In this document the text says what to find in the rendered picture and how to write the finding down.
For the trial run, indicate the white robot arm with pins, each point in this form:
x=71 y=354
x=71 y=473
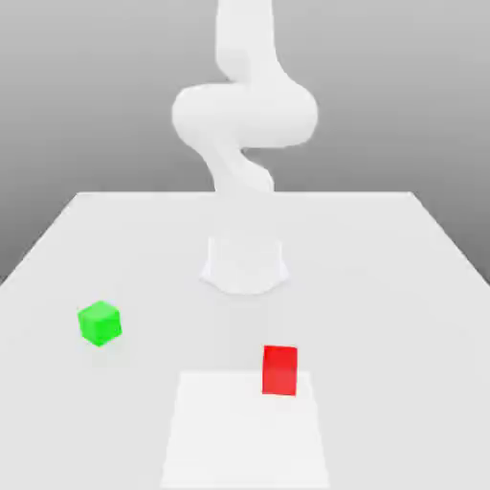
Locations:
x=245 y=115

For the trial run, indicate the small red cube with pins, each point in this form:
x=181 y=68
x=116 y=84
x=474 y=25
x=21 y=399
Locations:
x=279 y=370

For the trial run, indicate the small green cube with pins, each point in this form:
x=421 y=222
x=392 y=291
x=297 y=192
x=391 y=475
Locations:
x=99 y=323

